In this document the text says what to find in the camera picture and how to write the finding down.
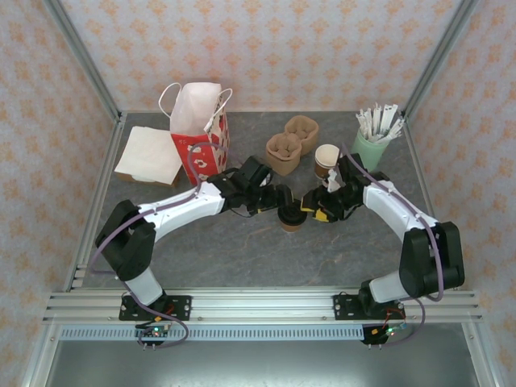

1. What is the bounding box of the white napkin stack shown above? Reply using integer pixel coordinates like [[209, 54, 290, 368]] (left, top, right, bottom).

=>
[[114, 126, 181, 182]]

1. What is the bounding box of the black plastic cup lid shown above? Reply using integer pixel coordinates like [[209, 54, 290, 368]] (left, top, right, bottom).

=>
[[277, 205, 310, 227]]

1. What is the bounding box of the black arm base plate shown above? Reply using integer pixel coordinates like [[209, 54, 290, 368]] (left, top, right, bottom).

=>
[[333, 293, 405, 322], [119, 295, 193, 322]]

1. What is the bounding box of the red white paper bag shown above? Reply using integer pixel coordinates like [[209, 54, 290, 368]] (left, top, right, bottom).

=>
[[159, 81, 234, 187]]

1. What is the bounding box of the aluminium frame post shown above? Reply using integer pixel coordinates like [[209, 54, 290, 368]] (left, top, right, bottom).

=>
[[402, 0, 479, 118], [42, 0, 122, 122]]

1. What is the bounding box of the small circuit board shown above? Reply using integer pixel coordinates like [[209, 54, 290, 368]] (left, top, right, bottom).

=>
[[364, 324, 408, 348], [135, 325, 170, 348]]

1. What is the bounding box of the stack of pulp cup carriers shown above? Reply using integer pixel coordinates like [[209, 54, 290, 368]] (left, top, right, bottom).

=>
[[264, 115, 320, 177]]

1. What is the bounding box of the grey slotted cable duct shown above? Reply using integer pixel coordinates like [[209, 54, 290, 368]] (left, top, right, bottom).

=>
[[60, 326, 364, 342]]

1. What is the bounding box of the mint green canister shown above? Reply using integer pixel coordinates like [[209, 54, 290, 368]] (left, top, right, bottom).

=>
[[349, 127, 389, 173]]

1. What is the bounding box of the wide aluminium base rail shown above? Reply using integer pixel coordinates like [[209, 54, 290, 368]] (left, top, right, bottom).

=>
[[42, 288, 484, 323]]

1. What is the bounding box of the brown cardboard napkin tray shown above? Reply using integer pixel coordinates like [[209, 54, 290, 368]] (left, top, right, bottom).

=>
[[115, 171, 182, 188]]

